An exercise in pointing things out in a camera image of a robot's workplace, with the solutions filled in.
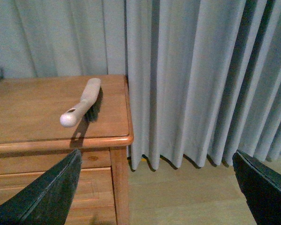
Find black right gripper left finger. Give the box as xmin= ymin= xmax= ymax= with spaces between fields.
xmin=0 ymin=150 xmax=82 ymax=225

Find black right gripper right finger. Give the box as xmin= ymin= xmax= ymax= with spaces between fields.
xmin=232 ymin=150 xmax=281 ymax=225

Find pink hand brush black bristles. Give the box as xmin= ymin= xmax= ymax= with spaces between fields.
xmin=60 ymin=78 xmax=103 ymax=128

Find top wooden drawer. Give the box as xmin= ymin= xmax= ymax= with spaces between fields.
xmin=0 ymin=168 xmax=117 ymax=225

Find wooden nightstand cabinet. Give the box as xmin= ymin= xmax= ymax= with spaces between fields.
xmin=0 ymin=75 xmax=133 ymax=225

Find grey-green pleated curtain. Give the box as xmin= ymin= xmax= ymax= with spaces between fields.
xmin=0 ymin=0 xmax=281 ymax=169

